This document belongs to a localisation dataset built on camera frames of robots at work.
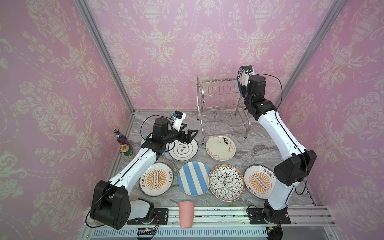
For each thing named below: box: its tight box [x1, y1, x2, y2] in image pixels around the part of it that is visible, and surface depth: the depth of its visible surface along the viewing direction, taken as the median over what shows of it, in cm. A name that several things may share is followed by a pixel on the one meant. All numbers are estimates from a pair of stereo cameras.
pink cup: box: [179, 201, 195, 229], surface depth 71 cm
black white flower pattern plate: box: [208, 164, 246, 202], surface depth 85 cm
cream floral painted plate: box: [206, 136, 236, 161], surface depth 100 cm
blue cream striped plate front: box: [177, 161, 211, 197], surface depth 88 cm
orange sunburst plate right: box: [244, 164, 277, 200], surface depth 86 cm
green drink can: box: [119, 144, 134, 157], surface depth 89 cm
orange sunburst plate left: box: [138, 162, 174, 197], surface depth 87 cm
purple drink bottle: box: [113, 128, 131, 146], surface depth 89 cm
